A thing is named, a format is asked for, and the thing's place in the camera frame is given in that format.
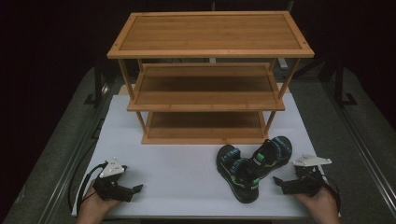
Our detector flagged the thin black cable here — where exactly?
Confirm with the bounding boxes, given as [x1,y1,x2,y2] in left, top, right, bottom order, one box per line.
[67,138,98,214]

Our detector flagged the black metal stand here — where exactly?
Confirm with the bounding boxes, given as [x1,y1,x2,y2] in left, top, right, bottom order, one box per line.
[83,57,106,108]
[334,57,359,108]

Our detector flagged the three-tier wooden shoe rack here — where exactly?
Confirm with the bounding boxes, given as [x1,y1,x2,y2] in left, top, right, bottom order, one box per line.
[106,10,316,146]

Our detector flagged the metal table rail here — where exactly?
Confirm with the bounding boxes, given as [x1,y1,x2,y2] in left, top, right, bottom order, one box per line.
[322,82,396,217]
[36,83,110,224]

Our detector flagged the person's right hand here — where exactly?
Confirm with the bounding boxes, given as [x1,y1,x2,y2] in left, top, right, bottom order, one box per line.
[293,186,339,217]

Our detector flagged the black sandal green blue straps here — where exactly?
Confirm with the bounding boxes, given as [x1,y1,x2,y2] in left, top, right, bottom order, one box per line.
[216,144,262,204]
[248,135,293,180]

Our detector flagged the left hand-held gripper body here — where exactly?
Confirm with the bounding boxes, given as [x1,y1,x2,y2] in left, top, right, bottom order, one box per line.
[92,157,135,203]

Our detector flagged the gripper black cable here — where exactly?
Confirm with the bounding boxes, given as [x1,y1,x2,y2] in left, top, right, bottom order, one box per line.
[321,175,343,216]
[76,161,108,216]

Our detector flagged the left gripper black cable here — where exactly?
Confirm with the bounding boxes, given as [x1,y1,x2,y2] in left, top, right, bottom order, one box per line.
[76,161,108,216]

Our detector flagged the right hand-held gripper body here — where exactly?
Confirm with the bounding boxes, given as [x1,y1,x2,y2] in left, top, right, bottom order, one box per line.
[281,154,332,198]

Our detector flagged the person's left hand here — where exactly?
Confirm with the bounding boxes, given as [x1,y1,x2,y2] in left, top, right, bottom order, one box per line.
[78,185,122,219]

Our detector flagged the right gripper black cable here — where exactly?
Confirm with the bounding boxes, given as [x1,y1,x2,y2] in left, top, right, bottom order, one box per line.
[321,175,343,216]

